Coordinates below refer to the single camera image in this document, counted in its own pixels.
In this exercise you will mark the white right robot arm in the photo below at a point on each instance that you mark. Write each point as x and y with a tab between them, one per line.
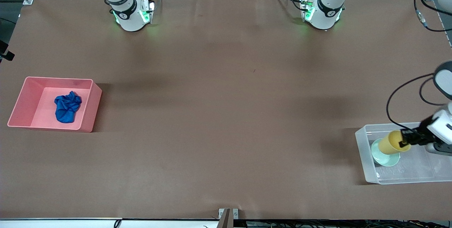
130	16

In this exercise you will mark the pink plastic bin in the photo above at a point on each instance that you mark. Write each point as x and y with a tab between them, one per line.
56	104

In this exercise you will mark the mint green bowl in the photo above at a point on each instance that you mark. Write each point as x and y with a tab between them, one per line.
385	159

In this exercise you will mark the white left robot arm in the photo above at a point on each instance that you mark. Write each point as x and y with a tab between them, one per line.
325	12

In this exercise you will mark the metal table edge bracket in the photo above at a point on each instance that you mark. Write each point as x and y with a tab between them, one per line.
228	217

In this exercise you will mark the yellow plastic cup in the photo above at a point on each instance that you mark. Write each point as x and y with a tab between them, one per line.
390	142

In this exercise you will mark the blue cloth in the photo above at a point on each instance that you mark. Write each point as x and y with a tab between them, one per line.
67	107

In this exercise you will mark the clear plastic storage box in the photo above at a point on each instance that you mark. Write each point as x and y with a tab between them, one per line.
406	171

